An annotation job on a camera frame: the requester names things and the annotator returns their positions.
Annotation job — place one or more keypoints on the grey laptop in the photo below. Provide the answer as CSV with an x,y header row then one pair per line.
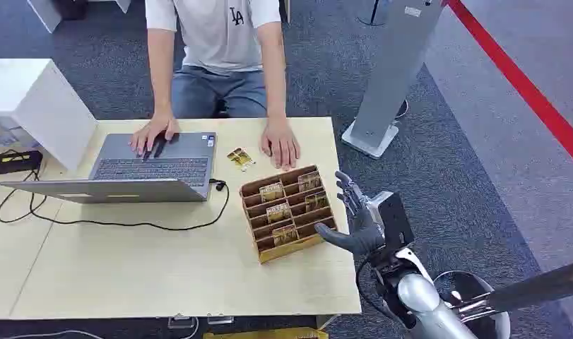
x,y
127,189

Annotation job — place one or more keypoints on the wooden card box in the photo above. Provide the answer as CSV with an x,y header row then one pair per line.
x,y
286,252

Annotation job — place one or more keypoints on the white cabinet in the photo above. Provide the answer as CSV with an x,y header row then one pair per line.
x,y
38,103

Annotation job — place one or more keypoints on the black round stand foot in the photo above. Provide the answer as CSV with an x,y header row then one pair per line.
x,y
372,18

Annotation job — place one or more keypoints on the person's left hand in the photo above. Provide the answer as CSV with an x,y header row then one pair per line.
x,y
280,142

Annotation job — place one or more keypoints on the red barrier belt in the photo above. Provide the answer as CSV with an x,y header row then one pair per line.
x,y
525,86

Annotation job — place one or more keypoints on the round glossy stanchion base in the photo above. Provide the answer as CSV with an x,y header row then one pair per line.
x,y
459,285

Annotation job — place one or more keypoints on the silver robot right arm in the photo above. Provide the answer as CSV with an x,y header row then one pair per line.
x,y
431,309

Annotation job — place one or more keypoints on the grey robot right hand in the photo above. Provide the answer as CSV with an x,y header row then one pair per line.
x,y
363,234

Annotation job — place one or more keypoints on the person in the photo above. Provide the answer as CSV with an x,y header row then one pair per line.
x,y
218,42

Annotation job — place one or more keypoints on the gold printed card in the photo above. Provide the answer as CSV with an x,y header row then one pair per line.
x,y
241,158
309,181
284,236
271,192
316,201
278,213

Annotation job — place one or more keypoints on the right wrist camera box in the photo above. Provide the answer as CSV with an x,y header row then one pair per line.
x,y
396,220

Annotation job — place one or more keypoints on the person's right hand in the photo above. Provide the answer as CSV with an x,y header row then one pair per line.
x,y
150,133

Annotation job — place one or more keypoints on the white furniture piece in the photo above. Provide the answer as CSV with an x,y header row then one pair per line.
x,y
45,11

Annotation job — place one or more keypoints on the black power adapter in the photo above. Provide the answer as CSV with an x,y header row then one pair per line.
x,y
15,161

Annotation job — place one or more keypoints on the grey standing column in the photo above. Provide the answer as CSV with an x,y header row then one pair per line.
x,y
394,70

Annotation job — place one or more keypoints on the dark stanchion post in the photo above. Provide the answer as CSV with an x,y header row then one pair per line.
x,y
539,285

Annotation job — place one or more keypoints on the metal desk bracket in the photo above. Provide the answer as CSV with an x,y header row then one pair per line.
x,y
181,322
220,320

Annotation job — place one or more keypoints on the yellow flat object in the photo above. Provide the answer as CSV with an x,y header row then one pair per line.
x,y
267,334

